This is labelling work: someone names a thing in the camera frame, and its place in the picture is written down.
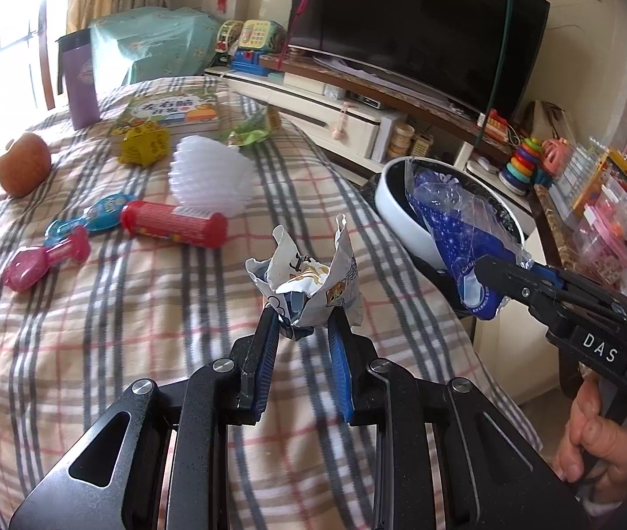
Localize brown marble side counter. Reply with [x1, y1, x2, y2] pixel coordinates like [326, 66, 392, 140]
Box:
[534, 182, 585, 288]

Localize pink plastic toy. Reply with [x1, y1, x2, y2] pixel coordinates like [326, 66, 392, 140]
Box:
[542, 139, 574, 174]

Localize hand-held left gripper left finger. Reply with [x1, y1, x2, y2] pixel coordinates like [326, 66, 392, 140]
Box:
[9, 306, 284, 530]

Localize rainbow stacking ring toy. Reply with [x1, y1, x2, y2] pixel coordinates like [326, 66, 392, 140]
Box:
[498, 137, 549, 194]

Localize yellow printed box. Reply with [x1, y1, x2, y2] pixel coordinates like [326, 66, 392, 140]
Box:
[603, 149, 627, 183]

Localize blue plastic toy pack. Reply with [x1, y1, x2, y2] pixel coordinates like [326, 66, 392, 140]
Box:
[44, 193, 136, 244]

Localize white trash bin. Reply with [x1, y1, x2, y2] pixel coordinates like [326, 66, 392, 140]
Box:
[371, 155, 529, 288]

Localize teal covered furniture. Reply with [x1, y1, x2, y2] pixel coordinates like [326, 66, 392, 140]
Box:
[88, 7, 223, 86]

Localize white television cabinet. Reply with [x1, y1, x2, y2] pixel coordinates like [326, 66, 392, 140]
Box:
[203, 63, 538, 216]

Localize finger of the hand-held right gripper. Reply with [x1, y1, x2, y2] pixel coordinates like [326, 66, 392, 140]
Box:
[475, 255, 564, 332]
[517, 264, 624, 317]

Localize green thin rod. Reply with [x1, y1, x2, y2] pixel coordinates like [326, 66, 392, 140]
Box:
[476, 0, 516, 147]

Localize person's right hand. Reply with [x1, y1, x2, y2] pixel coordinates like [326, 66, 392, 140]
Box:
[559, 375, 627, 503]

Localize red cylindrical tube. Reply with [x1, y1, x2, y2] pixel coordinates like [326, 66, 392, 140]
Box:
[119, 200, 230, 249]

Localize pink plastic toy pack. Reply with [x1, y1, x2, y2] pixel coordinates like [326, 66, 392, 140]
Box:
[3, 232, 91, 293]

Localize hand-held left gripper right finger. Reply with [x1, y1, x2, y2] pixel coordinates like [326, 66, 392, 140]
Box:
[326, 309, 590, 530]

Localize children's picture book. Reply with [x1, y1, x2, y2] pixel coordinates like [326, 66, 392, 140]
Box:
[108, 91, 220, 139]

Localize white foam fruit net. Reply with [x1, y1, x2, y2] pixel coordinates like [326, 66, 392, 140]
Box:
[169, 135, 253, 219]

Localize pink thin rod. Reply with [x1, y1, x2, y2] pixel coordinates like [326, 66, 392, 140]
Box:
[277, 0, 328, 75]

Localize green crumpled wrapper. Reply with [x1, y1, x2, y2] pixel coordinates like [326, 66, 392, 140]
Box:
[225, 107, 284, 147]

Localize clear storage box pink contents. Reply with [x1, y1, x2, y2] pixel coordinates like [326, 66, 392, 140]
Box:
[570, 188, 627, 288]

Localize purple tumbler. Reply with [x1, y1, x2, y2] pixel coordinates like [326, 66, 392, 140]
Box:
[57, 30, 102, 130]

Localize toy cash register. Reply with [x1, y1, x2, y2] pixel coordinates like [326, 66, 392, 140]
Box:
[230, 19, 287, 75]

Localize yellow crumpled wrapper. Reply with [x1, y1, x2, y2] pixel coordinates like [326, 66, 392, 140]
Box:
[117, 121, 174, 167]

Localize blue plastic bag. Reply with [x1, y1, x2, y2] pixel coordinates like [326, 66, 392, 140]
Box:
[404, 168, 532, 321]

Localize pink hanging toy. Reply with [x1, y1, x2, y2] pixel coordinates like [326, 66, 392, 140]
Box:
[332, 105, 354, 141]

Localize clear plastic drawer organiser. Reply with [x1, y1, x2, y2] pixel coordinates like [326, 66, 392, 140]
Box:
[551, 140, 609, 205]

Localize yellow green activity toy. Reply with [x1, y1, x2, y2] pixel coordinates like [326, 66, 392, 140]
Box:
[215, 19, 244, 67]

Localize white snack wrapper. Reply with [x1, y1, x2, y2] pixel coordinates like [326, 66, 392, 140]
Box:
[244, 215, 366, 340]

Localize black flat television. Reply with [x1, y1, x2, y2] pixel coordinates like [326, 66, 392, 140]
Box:
[286, 0, 551, 119]

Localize beige bag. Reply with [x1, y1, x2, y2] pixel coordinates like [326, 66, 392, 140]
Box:
[520, 99, 574, 147]

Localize red apple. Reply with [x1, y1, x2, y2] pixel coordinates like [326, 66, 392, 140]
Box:
[0, 132, 52, 198]

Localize cream round container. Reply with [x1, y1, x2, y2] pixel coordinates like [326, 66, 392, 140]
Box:
[389, 123, 415, 158]

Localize red toy telephone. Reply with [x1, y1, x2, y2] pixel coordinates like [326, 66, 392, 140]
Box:
[482, 109, 518, 144]

